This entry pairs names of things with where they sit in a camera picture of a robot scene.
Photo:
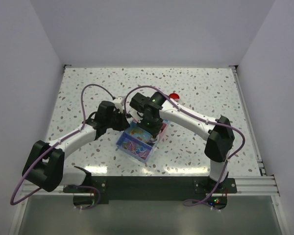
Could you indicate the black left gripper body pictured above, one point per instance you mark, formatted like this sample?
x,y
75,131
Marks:
x,y
117,120

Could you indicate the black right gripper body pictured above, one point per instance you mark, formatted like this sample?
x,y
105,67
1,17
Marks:
x,y
153,126

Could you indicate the pink candy bin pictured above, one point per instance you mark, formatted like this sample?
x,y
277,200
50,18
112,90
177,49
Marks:
x,y
163,128

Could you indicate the purple candy bin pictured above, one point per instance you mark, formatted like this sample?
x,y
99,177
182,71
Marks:
x,y
134,147

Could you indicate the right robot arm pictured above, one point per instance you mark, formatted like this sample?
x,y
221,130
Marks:
x,y
150,112

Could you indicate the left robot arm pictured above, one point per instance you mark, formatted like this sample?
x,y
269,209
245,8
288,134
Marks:
x,y
45,164

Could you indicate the red jar lid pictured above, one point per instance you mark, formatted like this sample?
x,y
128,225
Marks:
x,y
174,96

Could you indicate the clear plastic jar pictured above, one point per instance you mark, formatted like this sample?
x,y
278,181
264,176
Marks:
x,y
178,101

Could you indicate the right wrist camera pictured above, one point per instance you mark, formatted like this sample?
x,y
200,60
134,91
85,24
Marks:
x,y
135,115

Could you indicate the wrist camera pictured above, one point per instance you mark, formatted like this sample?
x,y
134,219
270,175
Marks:
x,y
118,102
135,115

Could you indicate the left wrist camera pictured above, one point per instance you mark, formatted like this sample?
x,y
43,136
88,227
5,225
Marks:
x,y
118,102

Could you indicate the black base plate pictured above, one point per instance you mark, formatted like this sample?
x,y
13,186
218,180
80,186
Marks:
x,y
102,190

